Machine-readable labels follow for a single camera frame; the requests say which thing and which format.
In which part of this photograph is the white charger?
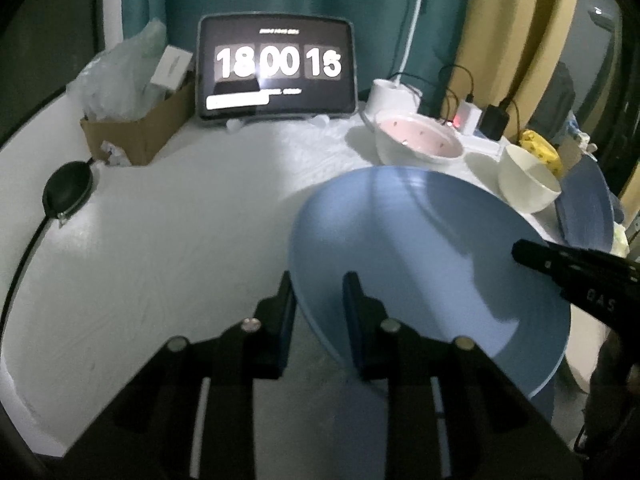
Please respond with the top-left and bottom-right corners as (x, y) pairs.
(457, 101), (483, 136)

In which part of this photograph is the dotted pink bowl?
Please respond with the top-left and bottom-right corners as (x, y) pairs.
(374, 112), (466, 167)

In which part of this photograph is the small white box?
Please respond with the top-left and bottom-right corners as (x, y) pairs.
(151, 45), (193, 92)

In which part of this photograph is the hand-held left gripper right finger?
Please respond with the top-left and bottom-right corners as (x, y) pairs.
(341, 271), (583, 480)

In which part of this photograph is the dark blue bowl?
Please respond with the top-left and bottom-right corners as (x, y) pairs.
(555, 152), (616, 256)

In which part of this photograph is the black charger cable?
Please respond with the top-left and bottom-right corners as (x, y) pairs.
(439, 65), (476, 111)

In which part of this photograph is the white desk lamp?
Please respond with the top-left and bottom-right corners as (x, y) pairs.
(364, 0), (478, 123)

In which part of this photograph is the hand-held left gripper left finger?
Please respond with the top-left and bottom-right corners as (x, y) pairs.
(60, 270), (300, 480)

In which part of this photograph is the black device cable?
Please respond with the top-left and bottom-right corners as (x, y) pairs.
(0, 215), (56, 333)

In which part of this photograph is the clear plastic bag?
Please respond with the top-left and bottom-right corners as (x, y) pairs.
(67, 19), (168, 122)

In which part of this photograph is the cream bowl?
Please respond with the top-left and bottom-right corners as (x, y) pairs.
(497, 144), (563, 215)

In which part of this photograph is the yellow packet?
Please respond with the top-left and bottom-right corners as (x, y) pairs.
(520, 130), (561, 177)

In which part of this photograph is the yellow curtain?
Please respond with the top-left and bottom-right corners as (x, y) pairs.
(447, 0), (583, 141)

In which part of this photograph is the clear tablet stand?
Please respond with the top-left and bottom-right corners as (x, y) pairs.
(225, 114), (332, 135)

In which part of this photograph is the black charger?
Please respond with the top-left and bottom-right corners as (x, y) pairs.
(481, 105), (511, 141)

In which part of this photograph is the cardboard box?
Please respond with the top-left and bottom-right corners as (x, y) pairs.
(80, 72), (198, 167)

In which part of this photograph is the light blue plate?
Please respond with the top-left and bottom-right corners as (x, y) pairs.
(287, 165), (571, 401)

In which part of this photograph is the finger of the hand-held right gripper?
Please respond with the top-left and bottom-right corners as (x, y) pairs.
(512, 239), (581, 306)

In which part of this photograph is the black round device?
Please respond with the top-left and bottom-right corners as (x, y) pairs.
(42, 160), (95, 221)

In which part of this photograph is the black tablet with clock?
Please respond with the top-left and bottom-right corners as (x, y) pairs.
(196, 14), (359, 122)

